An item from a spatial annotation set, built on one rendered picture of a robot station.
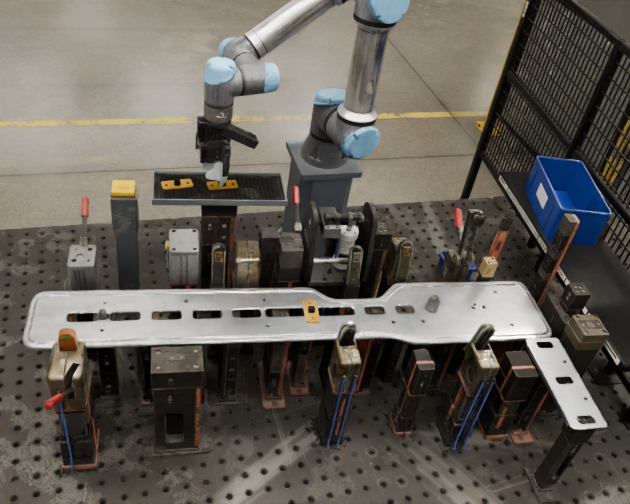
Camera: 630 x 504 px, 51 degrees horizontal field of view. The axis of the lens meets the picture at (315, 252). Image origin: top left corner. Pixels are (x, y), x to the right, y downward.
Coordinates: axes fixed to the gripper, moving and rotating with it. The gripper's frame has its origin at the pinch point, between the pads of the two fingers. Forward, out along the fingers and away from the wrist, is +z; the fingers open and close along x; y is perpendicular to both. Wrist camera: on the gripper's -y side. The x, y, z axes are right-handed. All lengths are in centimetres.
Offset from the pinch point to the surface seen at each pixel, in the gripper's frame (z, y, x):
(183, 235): 6.7, 13.4, 14.2
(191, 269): 12.9, 12.5, 21.1
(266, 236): 8.0, -8.9, 16.7
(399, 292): 18, -43, 35
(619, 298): 15, -106, 53
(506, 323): 18, -69, 53
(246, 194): 1.7, -5.7, 5.2
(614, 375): 47, -118, 58
